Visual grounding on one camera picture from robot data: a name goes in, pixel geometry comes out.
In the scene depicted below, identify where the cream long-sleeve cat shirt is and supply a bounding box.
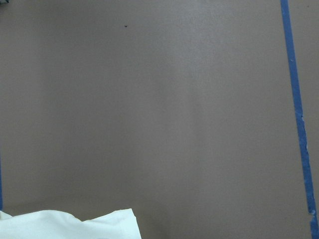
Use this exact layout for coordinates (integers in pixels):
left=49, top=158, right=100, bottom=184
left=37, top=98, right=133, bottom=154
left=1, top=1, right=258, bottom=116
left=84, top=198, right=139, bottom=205
left=0, top=209, right=141, bottom=239

